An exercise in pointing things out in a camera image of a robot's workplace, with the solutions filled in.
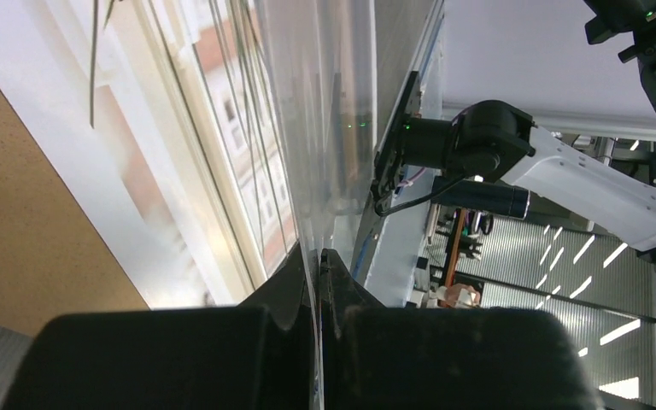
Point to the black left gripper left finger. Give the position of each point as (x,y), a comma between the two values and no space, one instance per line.
(255,355)

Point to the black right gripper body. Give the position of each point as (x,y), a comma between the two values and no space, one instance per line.
(389,161)

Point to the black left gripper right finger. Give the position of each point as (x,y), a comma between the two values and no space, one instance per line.
(378,357)

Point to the clear acrylic sheet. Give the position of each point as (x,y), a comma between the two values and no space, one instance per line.
(337,70)

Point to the illustrated photo print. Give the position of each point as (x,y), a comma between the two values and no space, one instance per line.
(134,105)

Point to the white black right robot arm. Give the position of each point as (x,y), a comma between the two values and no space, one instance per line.
(496,141)

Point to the brown backing board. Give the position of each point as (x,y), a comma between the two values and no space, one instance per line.
(52,260)

